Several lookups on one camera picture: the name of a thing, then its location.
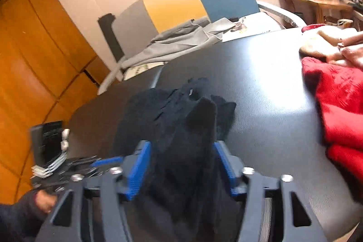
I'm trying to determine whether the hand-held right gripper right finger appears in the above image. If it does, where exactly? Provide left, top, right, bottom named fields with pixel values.
left=213, top=141, right=328, bottom=242

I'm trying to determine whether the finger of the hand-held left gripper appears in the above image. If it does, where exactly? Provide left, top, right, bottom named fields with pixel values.
left=91, top=156, right=126, bottom=169

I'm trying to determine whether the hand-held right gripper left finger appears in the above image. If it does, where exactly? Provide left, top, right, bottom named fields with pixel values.
left=35, top=141, right=152, bottom=242

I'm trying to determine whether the black garment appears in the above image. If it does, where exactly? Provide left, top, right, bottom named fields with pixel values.
left=113, top=78, right=237, bottom=242

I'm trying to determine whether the person's left forearm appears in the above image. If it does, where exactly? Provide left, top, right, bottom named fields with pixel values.
left=0, top=188, right=49, bottom=242

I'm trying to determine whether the person's left hand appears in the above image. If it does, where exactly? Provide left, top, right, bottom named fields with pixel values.
left=35, top=190, right=59, bottom=213

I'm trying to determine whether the pale patterned seat cover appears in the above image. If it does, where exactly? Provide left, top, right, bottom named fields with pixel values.
left=124, top=62, right=165, bottom=80

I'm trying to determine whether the red cloth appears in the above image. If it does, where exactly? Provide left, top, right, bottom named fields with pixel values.
left=300, top=24, right=363, bottom=194

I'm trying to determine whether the grey garment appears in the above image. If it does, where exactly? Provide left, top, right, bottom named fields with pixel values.
left=98, top=18, right=230, bottom=95

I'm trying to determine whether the white printed sheet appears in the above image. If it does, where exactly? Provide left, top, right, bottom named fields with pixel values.
left=223, top=14, right=284, bottom=42

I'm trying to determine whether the beige cloth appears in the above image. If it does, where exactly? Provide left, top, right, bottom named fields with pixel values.
left=299, top=28, right=363, bottom=68

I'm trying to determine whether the wooden side table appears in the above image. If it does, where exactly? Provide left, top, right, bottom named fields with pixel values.
left=279, top=0, right=363, bottom=30

